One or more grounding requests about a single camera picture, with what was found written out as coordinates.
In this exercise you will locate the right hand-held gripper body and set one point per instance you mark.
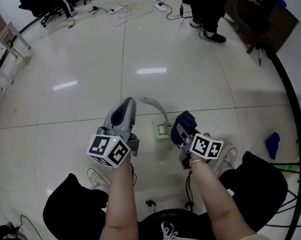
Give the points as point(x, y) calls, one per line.
point(204, 146)

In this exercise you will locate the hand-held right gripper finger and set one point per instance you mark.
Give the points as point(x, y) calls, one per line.
point(190, 137)
point(180, 130)

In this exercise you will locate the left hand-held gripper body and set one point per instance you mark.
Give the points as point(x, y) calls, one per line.
point(99, 147)

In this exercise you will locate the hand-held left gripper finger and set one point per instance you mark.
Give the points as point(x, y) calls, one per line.
point(107, 122)
point(132, 116)

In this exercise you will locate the dark blue cloth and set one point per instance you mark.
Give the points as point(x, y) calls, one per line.
point(188, 118)

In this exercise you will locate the person's left forearm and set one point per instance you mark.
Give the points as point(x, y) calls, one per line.
point(122, 202)

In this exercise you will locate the person's right forearm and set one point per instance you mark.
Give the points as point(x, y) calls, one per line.
point(216, 202)

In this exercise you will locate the person's right white shoe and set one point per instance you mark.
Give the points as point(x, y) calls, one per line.
point(228, 155)

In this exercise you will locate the person's white shoe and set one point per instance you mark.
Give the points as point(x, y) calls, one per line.
point(228, 155)
point(97, 177)

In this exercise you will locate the person's left white shoe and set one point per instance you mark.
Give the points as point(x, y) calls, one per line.
point(97, 177)

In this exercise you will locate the person's right leg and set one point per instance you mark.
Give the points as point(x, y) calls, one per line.
point(257, 183)

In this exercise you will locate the person's leg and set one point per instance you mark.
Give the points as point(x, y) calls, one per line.
point(257, 183)
point(71, 210)

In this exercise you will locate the bright blue cloth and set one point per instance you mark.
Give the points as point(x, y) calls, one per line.
point(272, 144)

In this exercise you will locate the person's left leg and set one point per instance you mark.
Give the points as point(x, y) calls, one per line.
point(71, 210)

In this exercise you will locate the black wheeled stool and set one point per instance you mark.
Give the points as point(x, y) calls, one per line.
point(183, 220)

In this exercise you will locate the bright green object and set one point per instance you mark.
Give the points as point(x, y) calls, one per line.
point(286, 168)

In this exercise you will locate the black tripod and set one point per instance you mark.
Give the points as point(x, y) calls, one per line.
point(288, 164)

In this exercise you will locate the large black hoop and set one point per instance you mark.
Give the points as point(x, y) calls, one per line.
point(292, 97)

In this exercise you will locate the blue and white pen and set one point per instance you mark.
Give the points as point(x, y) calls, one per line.
point(259, 58)

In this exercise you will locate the white power strip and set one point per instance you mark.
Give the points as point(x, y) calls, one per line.
point(116, 10)
point(160, 6)

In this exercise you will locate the white metal rack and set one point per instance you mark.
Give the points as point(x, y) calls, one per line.
point(20, 38)

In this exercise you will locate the black office chair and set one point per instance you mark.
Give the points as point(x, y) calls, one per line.
point(49, 8)

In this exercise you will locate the brown wooden cabinet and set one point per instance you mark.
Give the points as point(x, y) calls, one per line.
point(281, 28)

